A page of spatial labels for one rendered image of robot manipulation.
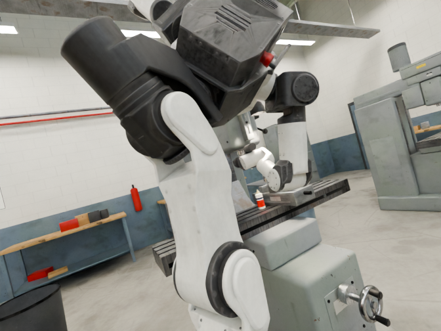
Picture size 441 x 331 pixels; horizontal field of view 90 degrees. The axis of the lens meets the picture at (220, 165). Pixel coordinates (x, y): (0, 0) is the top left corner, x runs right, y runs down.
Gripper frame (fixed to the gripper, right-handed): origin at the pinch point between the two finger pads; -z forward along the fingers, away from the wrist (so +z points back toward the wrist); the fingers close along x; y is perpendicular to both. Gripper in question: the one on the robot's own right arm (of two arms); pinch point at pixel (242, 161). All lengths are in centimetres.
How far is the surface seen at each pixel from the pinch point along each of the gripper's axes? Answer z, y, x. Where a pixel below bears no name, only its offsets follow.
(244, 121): 12.4, -19.1, -3.1
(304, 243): 22, 45, -13
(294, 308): 36, 61, 5
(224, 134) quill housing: 8.0, -15.7, 7.6
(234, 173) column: -39.3, 6.7, -1.9
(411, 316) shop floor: -7, 125, -82
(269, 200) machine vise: -2.8, 25.9, -9.9
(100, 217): -318, 30, 205
